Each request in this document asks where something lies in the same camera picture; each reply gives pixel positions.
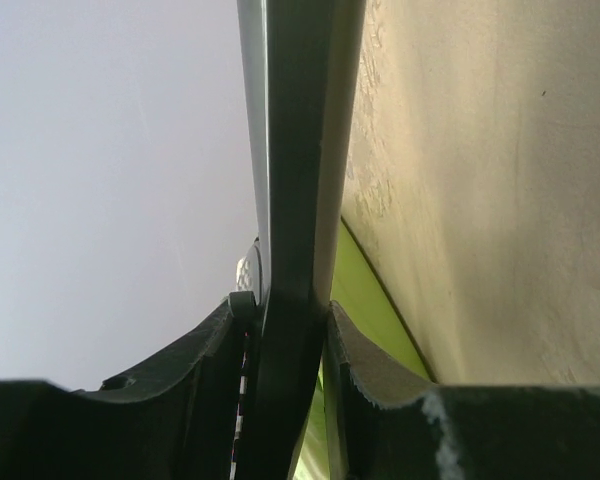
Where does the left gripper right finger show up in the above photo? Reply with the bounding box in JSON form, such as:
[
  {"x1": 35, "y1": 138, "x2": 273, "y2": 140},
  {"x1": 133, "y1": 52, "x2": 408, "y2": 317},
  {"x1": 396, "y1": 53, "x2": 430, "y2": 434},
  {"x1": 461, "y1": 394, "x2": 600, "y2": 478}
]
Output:
[{"x1": 323, "y1": 305, "x2": 600, "y2": 479}]

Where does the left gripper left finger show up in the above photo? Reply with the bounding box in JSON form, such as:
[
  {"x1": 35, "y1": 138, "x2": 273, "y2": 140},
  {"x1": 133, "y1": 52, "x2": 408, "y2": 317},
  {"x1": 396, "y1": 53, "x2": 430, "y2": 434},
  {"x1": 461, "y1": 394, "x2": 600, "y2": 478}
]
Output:
[{"x1": 0, "y1": 302, "x2": 243, "y2": 479}]

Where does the grey shower head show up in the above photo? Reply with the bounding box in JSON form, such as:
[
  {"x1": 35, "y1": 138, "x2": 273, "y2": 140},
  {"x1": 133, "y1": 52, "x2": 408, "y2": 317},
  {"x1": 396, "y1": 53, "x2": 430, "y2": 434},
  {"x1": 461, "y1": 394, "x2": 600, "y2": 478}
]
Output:
[{"x1": 236, "y1": 1, "x2": 365, "y2": 479}]

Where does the green plastic tray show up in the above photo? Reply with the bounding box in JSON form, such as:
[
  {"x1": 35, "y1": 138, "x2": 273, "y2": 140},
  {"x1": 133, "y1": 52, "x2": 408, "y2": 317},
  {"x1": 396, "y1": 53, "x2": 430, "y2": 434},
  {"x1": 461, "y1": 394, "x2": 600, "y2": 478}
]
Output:
[{"x1": 294, "y1": 222, "x2": 431, "y2": 479}]

